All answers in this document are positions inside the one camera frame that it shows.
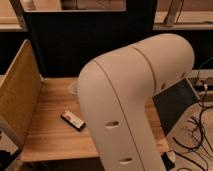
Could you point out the wooden side panel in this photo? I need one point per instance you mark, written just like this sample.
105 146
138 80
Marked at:
19 90

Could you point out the clear plastic cup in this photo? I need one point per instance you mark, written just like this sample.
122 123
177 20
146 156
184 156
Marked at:
73 88

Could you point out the power strip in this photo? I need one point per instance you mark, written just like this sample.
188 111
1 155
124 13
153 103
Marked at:
198 83

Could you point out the small black white box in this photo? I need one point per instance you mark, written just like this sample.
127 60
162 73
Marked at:
73 120

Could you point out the black back panel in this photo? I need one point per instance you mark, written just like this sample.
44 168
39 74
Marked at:
63 42

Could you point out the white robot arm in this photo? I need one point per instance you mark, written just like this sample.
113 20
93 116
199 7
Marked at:
113 89

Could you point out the dark laptop screen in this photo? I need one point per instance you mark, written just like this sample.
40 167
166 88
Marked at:
173 102

